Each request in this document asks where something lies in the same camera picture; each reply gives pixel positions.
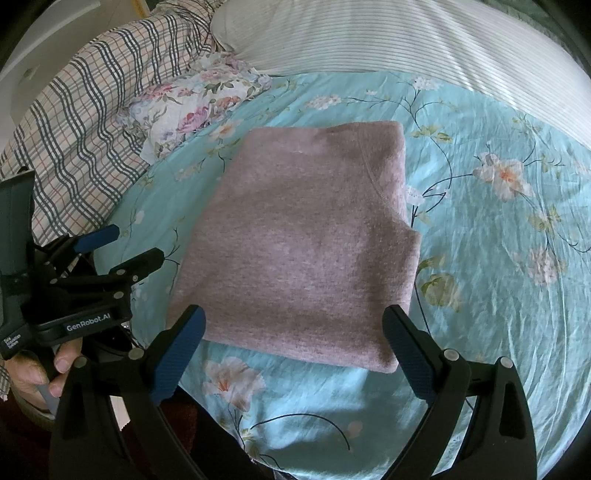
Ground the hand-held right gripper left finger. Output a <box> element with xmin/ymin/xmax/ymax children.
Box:
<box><xmin>48</xmin><ymin>305</ymin><xmax>208</xmax><ymax>480</ymax></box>

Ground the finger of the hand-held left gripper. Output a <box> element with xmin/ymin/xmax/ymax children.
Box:
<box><xmin>32</xmin><ymin>224</ymin><xmax>121</xmax><ymax>261</ymax></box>
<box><xmin>53</xmin><ymin>248</ymin><xmax>166</xmax><ymax>291</ymax></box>

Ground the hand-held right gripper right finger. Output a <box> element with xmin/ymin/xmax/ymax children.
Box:
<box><xmin>382</xmin><ymin>305</ymin><xmax>536</xmax><ymax>480</ymax></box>

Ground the pink sweater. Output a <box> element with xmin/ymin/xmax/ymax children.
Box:
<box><xmin>166</xmin><ymin>121</ymin><xmax>422</xmax><ymax>374</ymax></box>

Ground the person's left hand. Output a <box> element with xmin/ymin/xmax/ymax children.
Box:
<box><xmin>0</xmin><ymin>342</ymin><xmax>84</xmax><ymax>416</ymax></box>

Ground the turquoise floral bed sheet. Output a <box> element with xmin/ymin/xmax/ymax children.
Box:
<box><xmin>95</xmin><ymin>69</ymin><xmax>591</xmax><ymax>480</ymax></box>

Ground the plaid cloth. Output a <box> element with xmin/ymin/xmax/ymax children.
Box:
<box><xmin>0</xmin><ymin>0</ymin><xmax>232</xmax><ymax>245</ymax></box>

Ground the floral patterned cloth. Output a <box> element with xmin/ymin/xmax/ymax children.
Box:
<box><xmin>127</xmin><ymin>65</ymin><xmax>273</xmax><ymax>162</ymax></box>

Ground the white striped pillow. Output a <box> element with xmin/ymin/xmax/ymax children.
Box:
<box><xmin>210</xmin><ymin>0</ymin><xmax>591</xmax><ymax>158</ymax></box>

